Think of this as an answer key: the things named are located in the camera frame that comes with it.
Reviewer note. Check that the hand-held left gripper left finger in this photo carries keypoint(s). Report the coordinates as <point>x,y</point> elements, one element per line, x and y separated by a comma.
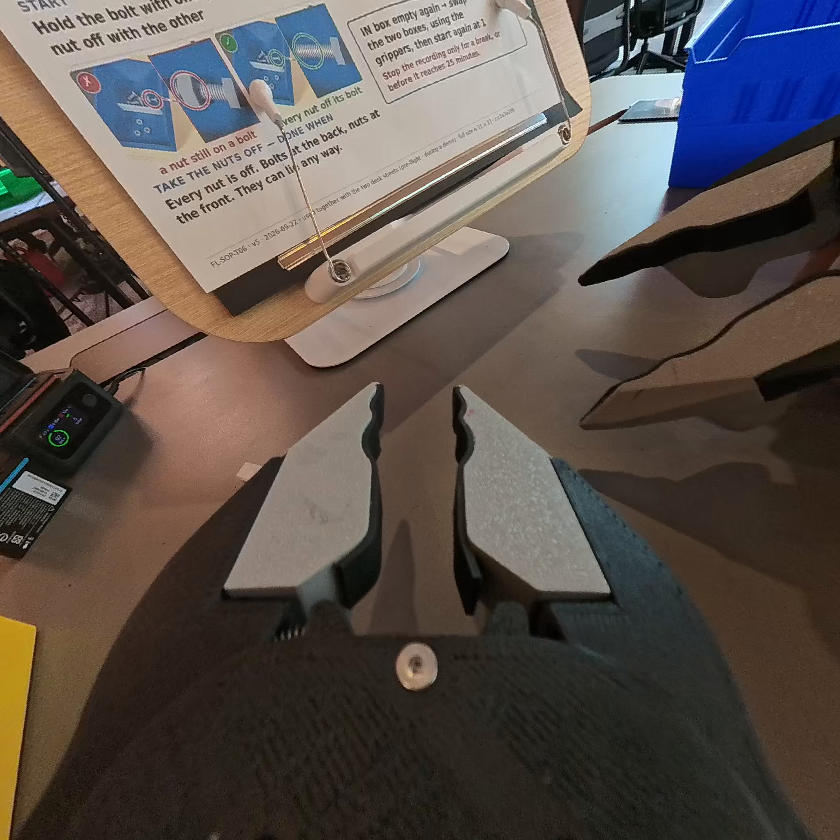
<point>308,518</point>

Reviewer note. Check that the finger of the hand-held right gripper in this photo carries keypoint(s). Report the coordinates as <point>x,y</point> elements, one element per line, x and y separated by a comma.
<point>754,197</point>
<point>741,358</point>

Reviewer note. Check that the black flat pad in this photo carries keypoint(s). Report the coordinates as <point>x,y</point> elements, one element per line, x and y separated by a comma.
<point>649,110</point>

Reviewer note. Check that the black office chair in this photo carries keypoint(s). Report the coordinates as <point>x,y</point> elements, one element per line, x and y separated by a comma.
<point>630,33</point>

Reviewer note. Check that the printed instruction sheet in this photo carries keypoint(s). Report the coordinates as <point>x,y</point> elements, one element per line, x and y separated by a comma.
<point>394,131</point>

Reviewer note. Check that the black labelled box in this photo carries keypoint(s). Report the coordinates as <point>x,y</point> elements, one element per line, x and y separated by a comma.
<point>33,505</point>

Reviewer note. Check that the green plastic item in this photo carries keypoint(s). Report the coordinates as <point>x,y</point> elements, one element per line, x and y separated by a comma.
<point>16,187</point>

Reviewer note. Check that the blue plastic bin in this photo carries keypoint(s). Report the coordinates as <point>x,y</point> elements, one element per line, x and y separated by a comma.
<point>754,111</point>

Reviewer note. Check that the black charger with display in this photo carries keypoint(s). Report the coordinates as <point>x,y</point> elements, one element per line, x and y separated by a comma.
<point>79,420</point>

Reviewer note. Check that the instruction sheet on wooden stand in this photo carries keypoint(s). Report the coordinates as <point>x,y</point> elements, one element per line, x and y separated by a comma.
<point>98,197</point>

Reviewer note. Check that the yellow sheet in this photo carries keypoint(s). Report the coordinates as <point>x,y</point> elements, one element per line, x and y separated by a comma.
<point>14,722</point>

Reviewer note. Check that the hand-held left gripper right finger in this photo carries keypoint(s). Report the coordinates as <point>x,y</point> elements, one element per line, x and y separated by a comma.
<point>525,518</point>

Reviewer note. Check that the black metal rack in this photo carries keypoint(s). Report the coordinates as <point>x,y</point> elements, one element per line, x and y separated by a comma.
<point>72,275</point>

